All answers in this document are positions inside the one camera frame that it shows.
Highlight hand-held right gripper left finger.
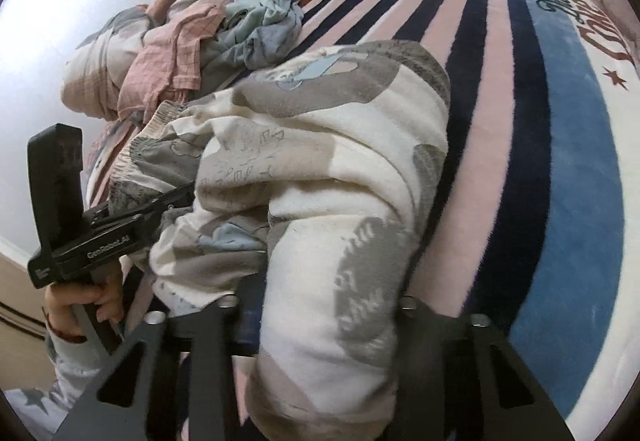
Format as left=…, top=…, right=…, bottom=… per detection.
left=50, top=296, right=267, bottom=441

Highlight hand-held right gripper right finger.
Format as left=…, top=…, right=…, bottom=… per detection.
left=394, top=295, right=576, bottom=441

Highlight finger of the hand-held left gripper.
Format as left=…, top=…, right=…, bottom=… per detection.
left=82, top=185, right=197, bottom=234

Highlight white grey patterned fleece pants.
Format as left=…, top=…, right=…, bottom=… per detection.
left=106, top=40, right=452, bottom=441

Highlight person's left forearm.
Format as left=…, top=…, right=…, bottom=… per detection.
left=46, top=328, right=110, bottom=424

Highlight person's left hand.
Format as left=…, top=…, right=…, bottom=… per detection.
left=44, top=265, right=124, bottom=343

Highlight pink plaid garment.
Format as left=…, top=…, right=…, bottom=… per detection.
left=119, top=2, right=227, bottom=123

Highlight light blue grey garment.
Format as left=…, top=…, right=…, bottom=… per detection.
left=199, top=0, right=304, bottom=73

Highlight striped pink navy blanket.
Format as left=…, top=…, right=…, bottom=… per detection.
left=84, top=0, right=640, bottom=424

